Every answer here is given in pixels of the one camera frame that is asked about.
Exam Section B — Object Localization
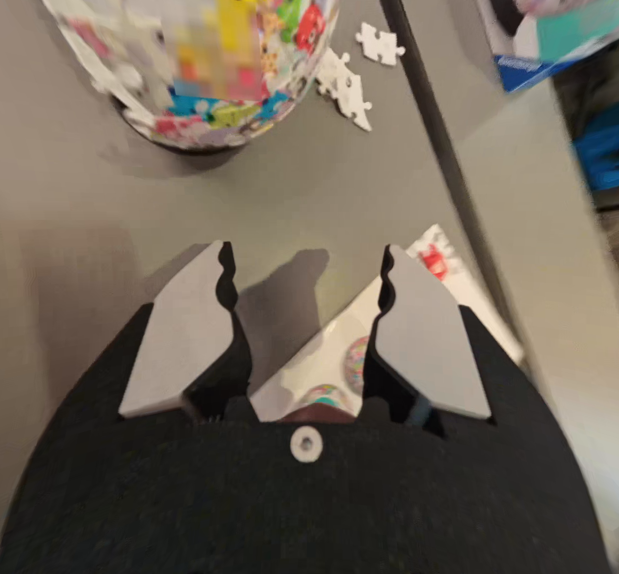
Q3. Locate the white puzzle leaflet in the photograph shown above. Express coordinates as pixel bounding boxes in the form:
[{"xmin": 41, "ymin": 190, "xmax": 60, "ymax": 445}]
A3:
[{"xmin": 250, "ymin": 224, "xmax": 526, "ymax": 424}]

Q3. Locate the black ball stand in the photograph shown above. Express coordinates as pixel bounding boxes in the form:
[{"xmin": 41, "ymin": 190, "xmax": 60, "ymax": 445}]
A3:
[{"xmin": 112, "ymin": 95, "xmax": 248, "ymax": 158}]

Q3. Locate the colourful puzzle box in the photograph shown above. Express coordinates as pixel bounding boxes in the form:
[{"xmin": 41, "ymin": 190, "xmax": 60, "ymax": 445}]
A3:
[{"xmin": 463, "ymin": 0, "xmax": 619, "ymax": 94}]

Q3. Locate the colourful puzzle ball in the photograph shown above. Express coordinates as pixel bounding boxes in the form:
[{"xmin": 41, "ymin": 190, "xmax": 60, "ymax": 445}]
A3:
[{"xmin": 27, "ymin": 0, "xmax": 349, "ymax": 154}]

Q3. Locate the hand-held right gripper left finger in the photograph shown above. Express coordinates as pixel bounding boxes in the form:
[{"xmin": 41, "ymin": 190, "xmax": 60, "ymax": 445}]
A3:
[{"xmin": 118, "ymin": 241, "xmax": 254, "ymax": 422}]

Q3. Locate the blue fabric bag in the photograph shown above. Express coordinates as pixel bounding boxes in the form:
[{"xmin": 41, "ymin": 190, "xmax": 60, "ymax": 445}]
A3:
[{"xmin": 571, "ymin": 124, "xmax": 619, "ymax": 193}]

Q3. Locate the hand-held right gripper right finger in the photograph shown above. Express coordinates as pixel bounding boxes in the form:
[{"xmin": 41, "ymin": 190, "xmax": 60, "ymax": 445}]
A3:
[{"xmin": 363, "ymin": 243, "xmax": 492, "ymax": 430}]

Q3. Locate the single white puzzle piece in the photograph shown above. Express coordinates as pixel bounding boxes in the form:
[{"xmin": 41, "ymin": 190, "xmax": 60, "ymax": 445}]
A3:
[{"xmin": 354, "ymin": 21, "xmax": 407, "ymax": 68}]

